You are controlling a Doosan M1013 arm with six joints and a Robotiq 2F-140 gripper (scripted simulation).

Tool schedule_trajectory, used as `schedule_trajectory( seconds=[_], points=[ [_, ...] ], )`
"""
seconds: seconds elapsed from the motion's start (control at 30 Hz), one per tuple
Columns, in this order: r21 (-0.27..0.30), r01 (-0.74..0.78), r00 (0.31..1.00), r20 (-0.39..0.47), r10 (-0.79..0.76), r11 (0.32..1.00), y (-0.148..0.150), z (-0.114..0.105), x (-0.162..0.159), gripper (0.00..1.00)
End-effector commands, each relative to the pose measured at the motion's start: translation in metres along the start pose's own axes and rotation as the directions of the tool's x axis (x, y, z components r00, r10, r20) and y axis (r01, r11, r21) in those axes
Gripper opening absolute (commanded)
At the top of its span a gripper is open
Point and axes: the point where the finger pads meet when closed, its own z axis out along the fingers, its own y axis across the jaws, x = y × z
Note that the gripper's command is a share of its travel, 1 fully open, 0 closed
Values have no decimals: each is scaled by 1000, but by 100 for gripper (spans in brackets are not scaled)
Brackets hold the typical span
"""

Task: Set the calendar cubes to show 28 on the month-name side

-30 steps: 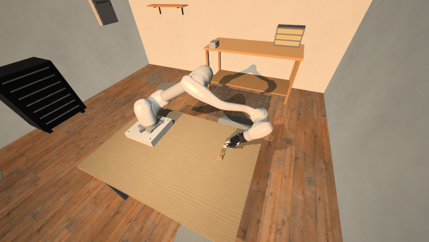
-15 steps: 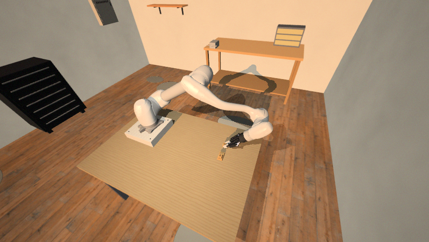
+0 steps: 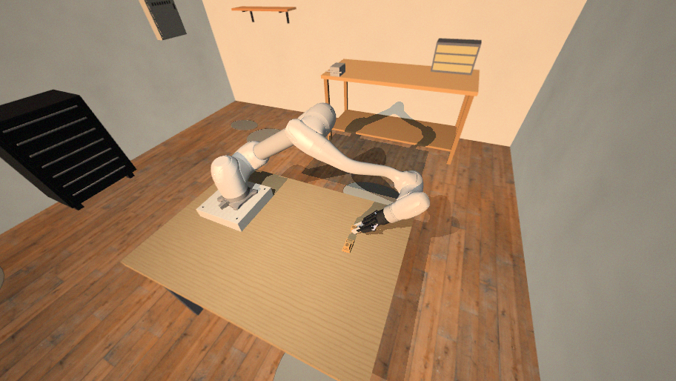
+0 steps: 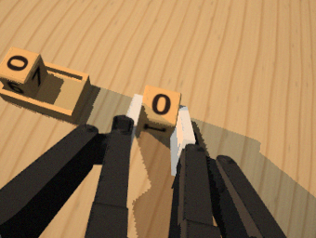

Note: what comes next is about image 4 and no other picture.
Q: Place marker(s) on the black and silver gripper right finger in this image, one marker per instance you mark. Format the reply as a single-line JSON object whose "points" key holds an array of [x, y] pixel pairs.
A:
{"points": [[239, 213]]}

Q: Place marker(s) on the orange wooden cube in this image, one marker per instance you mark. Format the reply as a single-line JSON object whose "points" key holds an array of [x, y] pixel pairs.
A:
{"points": [[159, 111], [23, 72]]}

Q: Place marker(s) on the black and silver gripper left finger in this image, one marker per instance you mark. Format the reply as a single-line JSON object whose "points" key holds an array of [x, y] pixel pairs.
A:
{"points": [[34, 197]]}

